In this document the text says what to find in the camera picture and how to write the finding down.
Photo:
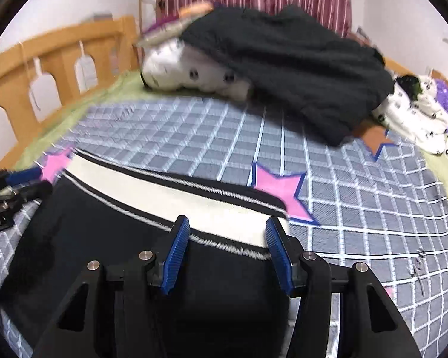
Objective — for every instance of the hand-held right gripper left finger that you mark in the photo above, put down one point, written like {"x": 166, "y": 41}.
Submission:
{"x": 177, "y": 250}

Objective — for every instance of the black pants with white stripe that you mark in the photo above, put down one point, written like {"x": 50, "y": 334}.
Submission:
{"x": 97, "y": 223}

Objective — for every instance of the dark knit blanket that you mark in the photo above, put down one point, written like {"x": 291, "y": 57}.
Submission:
{"x": 283, "y": 63}

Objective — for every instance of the colourful patterned pillow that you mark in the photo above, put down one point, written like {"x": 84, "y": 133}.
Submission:
{"x": 164, "y": 30}

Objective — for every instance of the white floral quilt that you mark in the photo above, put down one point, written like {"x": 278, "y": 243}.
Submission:
{"x": 171, "y": 71}

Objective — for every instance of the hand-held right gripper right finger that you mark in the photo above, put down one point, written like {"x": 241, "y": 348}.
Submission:
{"x": 280, "y": 257}

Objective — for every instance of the grey checked star-print mat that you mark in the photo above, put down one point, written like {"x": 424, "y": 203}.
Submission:
{"x": 358, "y": 212}

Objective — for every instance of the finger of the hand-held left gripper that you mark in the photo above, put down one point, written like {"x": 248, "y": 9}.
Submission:
{"x": 33, "y": 191}
{"x": 22, "y": 176}

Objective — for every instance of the wooden bed frame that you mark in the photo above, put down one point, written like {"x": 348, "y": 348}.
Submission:
{"x": 59, "y": 41}

